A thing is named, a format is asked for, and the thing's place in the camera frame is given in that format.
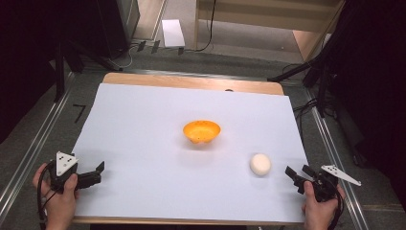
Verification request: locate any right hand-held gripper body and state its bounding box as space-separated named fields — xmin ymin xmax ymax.
xmin=295 ymin=164 xmax=363 ymax=203

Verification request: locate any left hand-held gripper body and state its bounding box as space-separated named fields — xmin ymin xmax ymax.
xmin=48 ymin=150 xmax=102 ymax=195

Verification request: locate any white cable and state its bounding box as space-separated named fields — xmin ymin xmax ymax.
xmin=108 ymin=39 xmax=143 ymax=70

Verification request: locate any wooden shelf frame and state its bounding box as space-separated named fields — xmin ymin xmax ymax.
xmin=192 ymin=0 xmax=348 ymax=63

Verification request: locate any person's left hand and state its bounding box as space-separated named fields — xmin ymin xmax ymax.
xmin=32 ymin=162 xmax=80 ymax=230

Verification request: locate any black hanging cable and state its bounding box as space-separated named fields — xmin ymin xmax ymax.
xmin=193 ymin=0 xmax=218 ymax=53

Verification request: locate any white board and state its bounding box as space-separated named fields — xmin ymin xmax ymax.
xmin=161 ymin=18 xmax=187 ymax=48

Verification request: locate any white round bun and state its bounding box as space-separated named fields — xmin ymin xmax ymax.
xmin=249 ymin=152 xmax=272 ymax=176

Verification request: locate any orange bowl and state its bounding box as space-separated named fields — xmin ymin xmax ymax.
xmin=182 ymin=120 xmax=222 ymax=145

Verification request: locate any black stand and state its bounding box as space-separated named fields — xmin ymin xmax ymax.
xmin=52 ymin=37 xmax=124 ymax=104
xmin=267 ymin=47 xmax=368 ymax=167

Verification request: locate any person's right hand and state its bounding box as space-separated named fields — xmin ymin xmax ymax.
xmin=301 ymin=180 xmax=347 ymax=230

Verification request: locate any white paper sheet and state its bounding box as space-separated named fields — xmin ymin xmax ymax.
xmin=72 ymin=82 xmax=309 ymax=223

